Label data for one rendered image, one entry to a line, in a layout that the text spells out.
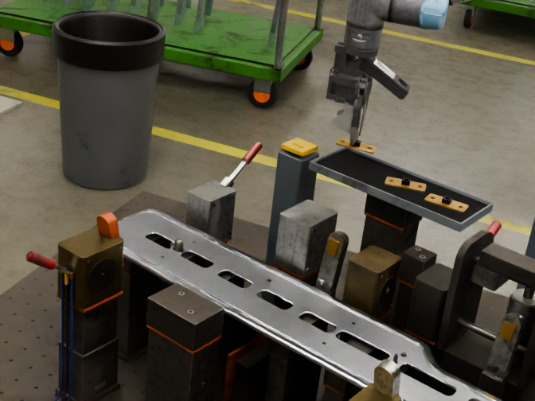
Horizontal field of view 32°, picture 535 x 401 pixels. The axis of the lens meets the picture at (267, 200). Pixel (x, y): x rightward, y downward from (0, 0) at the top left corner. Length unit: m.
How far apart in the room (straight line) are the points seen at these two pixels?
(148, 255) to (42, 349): 0.38
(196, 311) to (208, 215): 0.38
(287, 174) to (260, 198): 2.36
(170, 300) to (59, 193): 2.70
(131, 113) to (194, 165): 0.59
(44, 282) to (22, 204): 1.92
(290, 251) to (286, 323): 0.21
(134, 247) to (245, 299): 0.28
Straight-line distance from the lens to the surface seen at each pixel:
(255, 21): 6.24
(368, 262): 1.84
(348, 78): 1.96
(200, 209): 2.06
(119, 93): 4.23
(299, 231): 1.89
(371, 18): 1.92
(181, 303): 1.74
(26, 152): 4.82
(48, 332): 2.23
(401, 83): 1.97
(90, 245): 1.85
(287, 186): 2.12
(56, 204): 4.32
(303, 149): 2.09
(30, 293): 2.37
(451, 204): 1.94
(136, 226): 2.04
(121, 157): 4.37
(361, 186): 1.96
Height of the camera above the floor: 1.97
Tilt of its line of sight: 26 degrees down
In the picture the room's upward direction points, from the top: 7 degrees clockwise
